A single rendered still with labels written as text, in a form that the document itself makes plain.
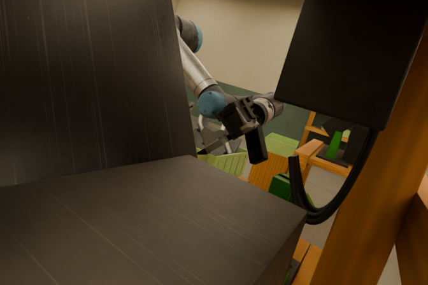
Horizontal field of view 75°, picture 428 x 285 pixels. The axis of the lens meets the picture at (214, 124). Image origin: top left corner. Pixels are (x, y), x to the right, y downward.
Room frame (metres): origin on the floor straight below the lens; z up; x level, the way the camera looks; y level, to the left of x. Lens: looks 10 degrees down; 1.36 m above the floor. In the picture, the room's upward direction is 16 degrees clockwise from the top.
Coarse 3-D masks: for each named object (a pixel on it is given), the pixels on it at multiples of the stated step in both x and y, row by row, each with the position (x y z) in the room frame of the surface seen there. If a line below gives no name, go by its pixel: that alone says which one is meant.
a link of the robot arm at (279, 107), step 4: (272, 92) 0.86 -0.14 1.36; (256, 96) 0.85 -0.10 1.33; (260, 96) 0.84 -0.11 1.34; (264, 96) 0.81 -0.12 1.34; (268, 96) 0.81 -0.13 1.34; (272, 96) 0.82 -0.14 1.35; (268, 100) 0.78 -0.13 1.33; (272, 100) 0.80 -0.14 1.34; (276, 104) 0.80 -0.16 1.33; (280, 104) 0.82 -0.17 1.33; (284, 104) 0.84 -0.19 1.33; (276, 108) 0.79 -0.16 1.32; (280, 108) 0.82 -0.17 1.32; (284, 108) 0.85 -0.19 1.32; (276, 112) 0.80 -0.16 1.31; (280, 112) 0.83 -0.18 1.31
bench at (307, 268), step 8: (304, 240) 0.94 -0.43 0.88; (296, 248) 0.87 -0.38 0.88; (304, 248) 0.88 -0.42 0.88; (312, 248) 0.90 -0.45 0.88; (296, 256) 0.82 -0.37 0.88; (304, 256) 0.88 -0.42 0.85; (312, 256) 0.85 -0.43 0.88; (304, 264) 0.79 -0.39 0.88; (312, 264) 0.80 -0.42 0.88; (296, 272) 0.78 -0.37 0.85; (304, 272) 0.75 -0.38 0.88; (312, 272) 0.76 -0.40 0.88; (296, 280) 0.70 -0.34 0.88; (304, 280) 0.71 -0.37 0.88
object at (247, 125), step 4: (236, 108) 0.60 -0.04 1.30; (240, 112) 0.62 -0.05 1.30; (240, 116) 0.59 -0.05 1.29; (244, 120) 0.59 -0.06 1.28; (244, 124) 0.58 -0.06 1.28; (248, 124) 0.59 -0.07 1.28; (252, 124) 0.60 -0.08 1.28; (240, 128) 0.56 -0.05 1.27; (244, 128) 0.56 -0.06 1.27; (248, 128) 0.58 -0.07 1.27; (252, 128) 0.60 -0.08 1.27; (244, 132) 0.57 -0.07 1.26
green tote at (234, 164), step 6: (198, 150) 1.45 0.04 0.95; (240, 150) 1.77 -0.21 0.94; (246, 150) 1.75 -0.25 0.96; (198, 156) 1.45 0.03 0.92; (204, 156) 1.43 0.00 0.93; (210, 156) 1.41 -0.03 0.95; (216, 156) 1.40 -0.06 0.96; (222, 156) 1.45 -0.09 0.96; (228, 156) 1.50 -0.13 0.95; (234, 156) 1.57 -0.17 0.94; (240, 156) 1.63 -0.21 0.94; (246, 156) 1.72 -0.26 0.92; (210, 162) 1.41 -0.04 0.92; (216, 162) 1.41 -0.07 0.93; (222, 162) 1.47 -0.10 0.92; (228, 162) 1.53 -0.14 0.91; (234, 162) 1.60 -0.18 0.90; (240, 162) 1.67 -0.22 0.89; (222, 168) 1.49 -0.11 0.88; (228, 168) 1.55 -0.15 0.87; (234, 168) 1.62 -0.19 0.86; (240, 168) 1.69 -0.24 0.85; (234, 174) 1.63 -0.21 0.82; (240, 174) 1.71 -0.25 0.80
